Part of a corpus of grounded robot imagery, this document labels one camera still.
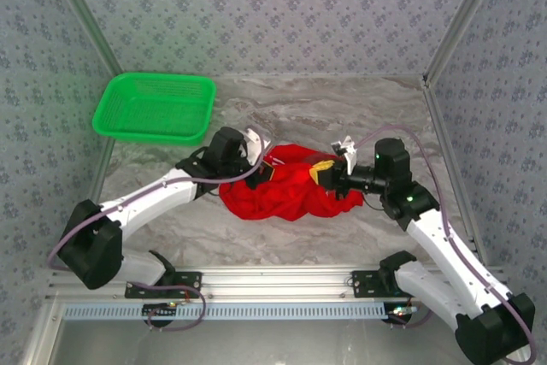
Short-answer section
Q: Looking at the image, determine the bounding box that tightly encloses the red t-shirt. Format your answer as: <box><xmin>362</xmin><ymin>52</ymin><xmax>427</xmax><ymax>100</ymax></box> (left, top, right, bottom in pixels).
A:
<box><xmin>218</xmin><ymin>144</ymin><xmax>364</xmax><ymax>222</ymax></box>

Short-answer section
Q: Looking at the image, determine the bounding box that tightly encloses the green plastic mesh basket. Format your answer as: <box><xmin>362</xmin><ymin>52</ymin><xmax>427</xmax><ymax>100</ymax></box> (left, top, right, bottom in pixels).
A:
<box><xmin>91</xmin><ymin>73</ymin><xmax>217</xmax><ymax>147</ymax></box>

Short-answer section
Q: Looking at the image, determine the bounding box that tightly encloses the small black controller board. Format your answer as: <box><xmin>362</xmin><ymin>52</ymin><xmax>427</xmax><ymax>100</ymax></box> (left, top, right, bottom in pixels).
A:
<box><xmin>142</xmin><ymin>303</ymin><xmax>179</xmax><ymax>320</ymax></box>
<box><xmin>384</xmin><ymin>303</ymin><xmax>419</xmax><ymax>324</ymax></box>

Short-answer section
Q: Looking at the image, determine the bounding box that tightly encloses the metal lower shelf panel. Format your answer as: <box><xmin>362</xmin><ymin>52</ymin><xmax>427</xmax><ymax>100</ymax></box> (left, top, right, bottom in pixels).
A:
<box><xmin>25</xmin><ymin>300</ymin><xmax>533</xmax><ymax>365</ymax></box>

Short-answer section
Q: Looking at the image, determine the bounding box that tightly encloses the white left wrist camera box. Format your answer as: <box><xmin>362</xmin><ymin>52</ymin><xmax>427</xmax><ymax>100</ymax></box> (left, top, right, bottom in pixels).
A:
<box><xmin>243</xmin><ymin>125</ymin><xmax>273</xmax><ymax>161</ymax></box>

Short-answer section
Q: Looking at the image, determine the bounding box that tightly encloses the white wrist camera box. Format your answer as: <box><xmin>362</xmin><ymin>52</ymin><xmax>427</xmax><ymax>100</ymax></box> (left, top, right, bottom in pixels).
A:
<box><xmin>332</xmin><ymin>135</ymin><xmax>359</xmax><ymax>174</ymax></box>
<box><xmin>243</xmin><ymin>125</ymin><xmax>273</xmax><ymax>161</ymax></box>

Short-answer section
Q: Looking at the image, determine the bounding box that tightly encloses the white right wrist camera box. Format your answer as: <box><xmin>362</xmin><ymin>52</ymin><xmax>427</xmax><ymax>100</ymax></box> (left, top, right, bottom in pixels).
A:
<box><xmin>332</xmin><ymin>135</ymin><xmax>359</xmax><ymax>174</ymax></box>

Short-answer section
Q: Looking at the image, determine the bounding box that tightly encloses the aluminium mounting rail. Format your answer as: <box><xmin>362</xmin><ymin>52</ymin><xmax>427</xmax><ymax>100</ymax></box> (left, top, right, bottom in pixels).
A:
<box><xmin>45</xmin><ymin>265</ymin><xmax>512</xmax><ymax>302</ymax></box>

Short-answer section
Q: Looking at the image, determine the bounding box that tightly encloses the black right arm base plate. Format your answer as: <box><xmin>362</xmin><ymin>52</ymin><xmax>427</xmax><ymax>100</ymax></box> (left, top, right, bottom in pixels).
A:
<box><xmin>351</xmin><ymin>270</ymin><xmax>431</xmax><ymax>299</ymax></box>

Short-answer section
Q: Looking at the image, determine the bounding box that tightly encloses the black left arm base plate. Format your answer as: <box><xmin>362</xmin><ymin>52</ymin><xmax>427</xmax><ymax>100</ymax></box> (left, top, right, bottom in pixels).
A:
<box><xmin>124</xmin><ymin>271</ymin><xmax>203</xmax><ymax>300</ymax></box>

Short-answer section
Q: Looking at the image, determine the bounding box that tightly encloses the grey slotted cable duct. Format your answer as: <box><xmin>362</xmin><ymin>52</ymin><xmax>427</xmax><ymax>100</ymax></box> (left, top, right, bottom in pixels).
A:
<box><xmin>63</xmin><ymin>302</ymin><xmax>389</xmax><ymax>321</ymax></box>

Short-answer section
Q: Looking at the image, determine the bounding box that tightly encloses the aluminium frame post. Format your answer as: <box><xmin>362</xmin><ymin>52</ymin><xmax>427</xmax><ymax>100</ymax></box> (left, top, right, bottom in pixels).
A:
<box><xmin>42</xmin><ymin>0</ymin><xmax>126</xmax><ymax>79</ymax></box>
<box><xmin>421</xmin><ymin>0</ymin><xmax>512</xmax><ymax>89</ymax></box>

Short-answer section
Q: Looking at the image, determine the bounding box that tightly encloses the aluminium frame leg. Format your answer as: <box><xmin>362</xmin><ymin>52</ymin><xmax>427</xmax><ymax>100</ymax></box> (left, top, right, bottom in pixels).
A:
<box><xmin>21</xmin><ymin>301</ymin><xmax>65</xmax><ymax>365</ymax></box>

